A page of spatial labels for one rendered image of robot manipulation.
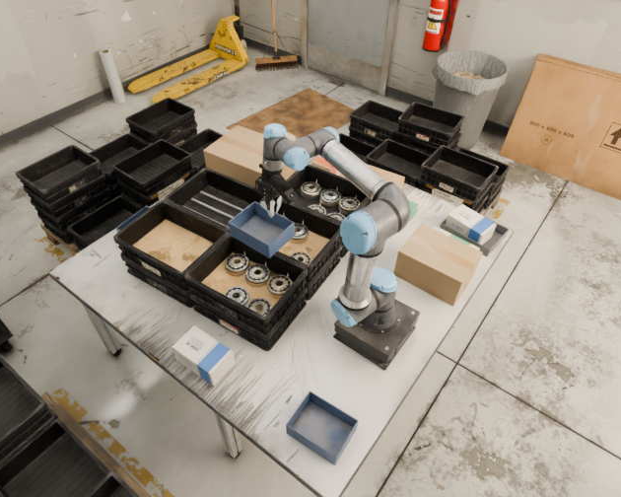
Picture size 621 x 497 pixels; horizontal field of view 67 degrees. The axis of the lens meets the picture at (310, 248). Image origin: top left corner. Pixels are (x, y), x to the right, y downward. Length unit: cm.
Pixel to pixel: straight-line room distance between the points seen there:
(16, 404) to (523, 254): 305
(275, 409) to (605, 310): 232
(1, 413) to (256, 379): 106
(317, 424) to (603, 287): 236
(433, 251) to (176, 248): 113
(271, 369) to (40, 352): 161
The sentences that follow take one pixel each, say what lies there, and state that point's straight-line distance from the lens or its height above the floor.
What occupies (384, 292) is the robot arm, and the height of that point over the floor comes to 101.
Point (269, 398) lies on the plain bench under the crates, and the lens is 181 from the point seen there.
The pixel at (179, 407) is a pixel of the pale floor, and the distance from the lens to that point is 265.
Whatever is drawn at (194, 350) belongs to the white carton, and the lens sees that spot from 185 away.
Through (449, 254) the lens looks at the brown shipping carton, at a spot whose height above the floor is 86.
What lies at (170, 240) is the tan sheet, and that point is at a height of 83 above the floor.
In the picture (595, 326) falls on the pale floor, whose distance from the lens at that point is 333.
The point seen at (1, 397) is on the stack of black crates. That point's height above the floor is 49.
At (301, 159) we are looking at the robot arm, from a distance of 155.
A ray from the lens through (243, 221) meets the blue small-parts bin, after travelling 184.
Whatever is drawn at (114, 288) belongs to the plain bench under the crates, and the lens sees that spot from 225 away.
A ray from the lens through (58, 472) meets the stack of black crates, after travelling 226.
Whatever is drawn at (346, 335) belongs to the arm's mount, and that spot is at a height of 76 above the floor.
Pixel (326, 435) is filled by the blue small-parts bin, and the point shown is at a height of 70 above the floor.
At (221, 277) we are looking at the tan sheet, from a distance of 199.
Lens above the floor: 232
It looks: 46 degrees down
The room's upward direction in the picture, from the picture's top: 1 degrees clockwise
